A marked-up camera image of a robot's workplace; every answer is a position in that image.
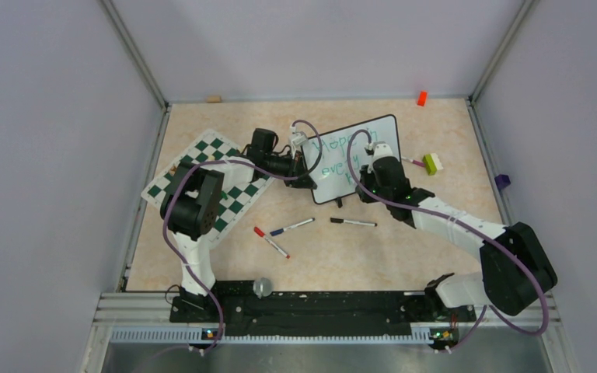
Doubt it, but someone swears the purple cap marker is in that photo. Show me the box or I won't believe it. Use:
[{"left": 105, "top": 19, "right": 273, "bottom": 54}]
[{"left": 401, "top": 157, "right": 426, "bottom": 168}]

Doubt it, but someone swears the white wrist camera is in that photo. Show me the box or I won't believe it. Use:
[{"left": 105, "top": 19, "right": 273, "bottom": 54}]
[
  {"left": 288, "top": 131, "right": 308, "bottom": 148},
  {"left": 365, "top": 141, "right": 394, "bottom": 165}
]

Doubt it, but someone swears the red cap marker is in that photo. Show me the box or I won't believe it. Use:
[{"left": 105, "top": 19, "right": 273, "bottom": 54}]
[{"left": 253, "top": 227, "right": 290, "bottom": 259}]

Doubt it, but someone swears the orange toy block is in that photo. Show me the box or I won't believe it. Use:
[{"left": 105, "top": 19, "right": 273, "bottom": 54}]
[{"left": 417, "top": 91, "right": 428, "bottom": 106}]

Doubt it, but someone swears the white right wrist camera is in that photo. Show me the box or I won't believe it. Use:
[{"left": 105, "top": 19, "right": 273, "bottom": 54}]
[{"left": 365, "top": 141, "right": 394, "bottom": 165}]

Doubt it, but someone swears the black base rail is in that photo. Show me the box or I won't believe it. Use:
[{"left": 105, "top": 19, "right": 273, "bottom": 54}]
[{"left": 169, "top": 281, "right": 477, "bottom": 337}]

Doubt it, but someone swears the blue cap marker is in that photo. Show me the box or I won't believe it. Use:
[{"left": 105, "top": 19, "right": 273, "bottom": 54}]
[{"left": 270, "top": 218, "right": 316, "bottom": 236}]

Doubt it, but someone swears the green white toy brick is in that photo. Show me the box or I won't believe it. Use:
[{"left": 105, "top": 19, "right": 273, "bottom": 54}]
[{"left": 423, "top": 153, "right": 444, "bottom": 176}]

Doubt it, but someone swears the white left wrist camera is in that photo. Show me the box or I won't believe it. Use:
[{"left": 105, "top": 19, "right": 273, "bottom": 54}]
[{"left": 288, "top": 131, "right": 308, "bottom": 148}]

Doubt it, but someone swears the purple toy block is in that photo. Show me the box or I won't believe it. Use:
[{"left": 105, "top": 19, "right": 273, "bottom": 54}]
[{"left": 494, "top": 174, "right": 511, "bottom": 190}]

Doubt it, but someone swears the black cap marker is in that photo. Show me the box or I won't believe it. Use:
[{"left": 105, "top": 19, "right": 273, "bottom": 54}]
[{"left": 330, "top": 217, "right": 378, "bottom": 227}]

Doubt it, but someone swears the wooden cork piece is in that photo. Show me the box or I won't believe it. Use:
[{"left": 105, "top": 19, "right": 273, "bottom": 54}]
[{"left": 205, "top": 96, "right": 222, "bottom": 103}]

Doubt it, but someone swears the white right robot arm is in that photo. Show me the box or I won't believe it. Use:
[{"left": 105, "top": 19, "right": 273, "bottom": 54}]
[{"left": 356, "top": 157, "right": 557, "bottom": 320}]

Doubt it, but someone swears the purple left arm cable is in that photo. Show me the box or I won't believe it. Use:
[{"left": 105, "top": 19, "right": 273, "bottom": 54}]
[{"left": 161, "top": 120, "right": 323, "bottom": 356}]

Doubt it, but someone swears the green white chess mat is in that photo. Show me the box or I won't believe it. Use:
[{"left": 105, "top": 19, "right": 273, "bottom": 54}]
[{"left": 141, "top": 130, "right": 273, "bottom": 249}]

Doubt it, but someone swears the grey round knob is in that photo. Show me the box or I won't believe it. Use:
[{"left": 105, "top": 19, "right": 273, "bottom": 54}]
[{"left": 253, "top": 277, "right": 273, "bottom": 299}]

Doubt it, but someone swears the white whiteboard black frame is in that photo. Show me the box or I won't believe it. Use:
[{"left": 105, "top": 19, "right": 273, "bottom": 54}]
[{"left": 302, "top": 114, "right": 401, "bottom": 204}]

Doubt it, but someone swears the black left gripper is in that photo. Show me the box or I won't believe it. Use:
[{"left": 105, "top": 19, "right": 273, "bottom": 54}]
[{"left": 264, "top": 150, "right": 316, "bottom": 190}]

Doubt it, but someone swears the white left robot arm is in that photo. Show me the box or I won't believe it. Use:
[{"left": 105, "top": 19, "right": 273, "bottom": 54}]
[{"left": 159, "top": 127, "right": 318, "bottom": 321}]

